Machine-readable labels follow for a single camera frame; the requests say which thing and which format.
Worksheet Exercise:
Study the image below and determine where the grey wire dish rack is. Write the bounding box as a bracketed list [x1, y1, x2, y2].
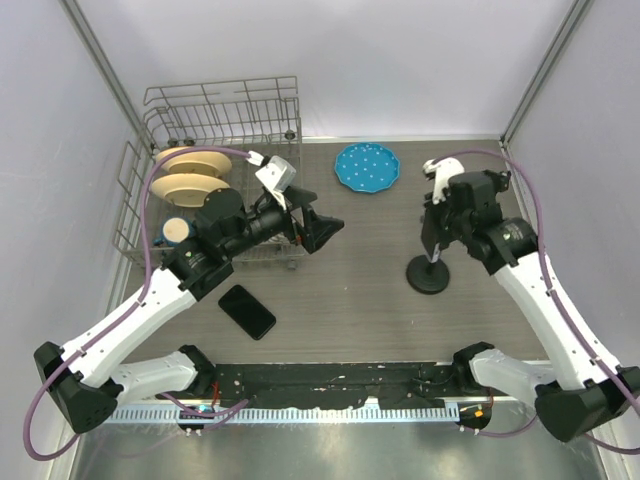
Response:
[112, 76, 302, 266]

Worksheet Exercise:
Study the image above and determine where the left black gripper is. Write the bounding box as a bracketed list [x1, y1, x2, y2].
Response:
[223, 185, 344, 259]

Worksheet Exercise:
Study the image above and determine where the upper beige plate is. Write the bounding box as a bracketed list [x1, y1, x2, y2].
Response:
[162, 151, 232, 178]

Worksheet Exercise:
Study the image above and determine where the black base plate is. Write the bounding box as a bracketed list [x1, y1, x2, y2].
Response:
[154, 360, 501, 409]

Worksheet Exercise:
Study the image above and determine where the lower beige plate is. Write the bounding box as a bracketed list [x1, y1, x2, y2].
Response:
[150, 173, 229, 208]

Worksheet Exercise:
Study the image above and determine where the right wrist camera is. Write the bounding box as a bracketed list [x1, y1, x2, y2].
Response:
[422, 157, 465, 205]

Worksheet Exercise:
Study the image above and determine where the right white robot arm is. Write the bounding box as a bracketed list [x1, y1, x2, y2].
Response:
[422, 158, 639, 442]

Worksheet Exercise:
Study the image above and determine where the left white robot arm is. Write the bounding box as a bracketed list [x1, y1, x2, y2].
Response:
[34, 186, 344, 434]

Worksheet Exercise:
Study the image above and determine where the blue dotted plate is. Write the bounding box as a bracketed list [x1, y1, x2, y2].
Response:
[334, 142, 400, 194]

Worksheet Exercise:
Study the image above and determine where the blue mug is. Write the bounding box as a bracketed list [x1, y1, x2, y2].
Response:
[152, 217, 195, 247]

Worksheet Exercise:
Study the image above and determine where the beige plate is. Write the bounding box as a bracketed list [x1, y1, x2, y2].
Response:
[162, 151, 232, 178]
[150, 173, 229, 208]

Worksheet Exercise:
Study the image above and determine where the black phone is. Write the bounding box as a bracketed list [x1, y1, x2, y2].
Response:
[218, 285, 277, 341]

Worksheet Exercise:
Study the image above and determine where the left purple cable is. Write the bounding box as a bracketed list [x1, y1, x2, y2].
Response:
[23, 145, 256, 461]

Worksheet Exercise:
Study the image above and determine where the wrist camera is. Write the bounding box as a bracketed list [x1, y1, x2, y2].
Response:
[422, 157, 465, 205]
[247, 151, 297, 211]

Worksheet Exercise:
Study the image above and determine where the black phone stand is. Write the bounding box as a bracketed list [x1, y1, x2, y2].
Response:
[491, 171, 511, 193]
[405, 244, 450, 295]

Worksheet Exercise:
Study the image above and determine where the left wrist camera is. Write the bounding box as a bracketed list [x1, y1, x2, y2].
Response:
[247, 151, 297, 211]

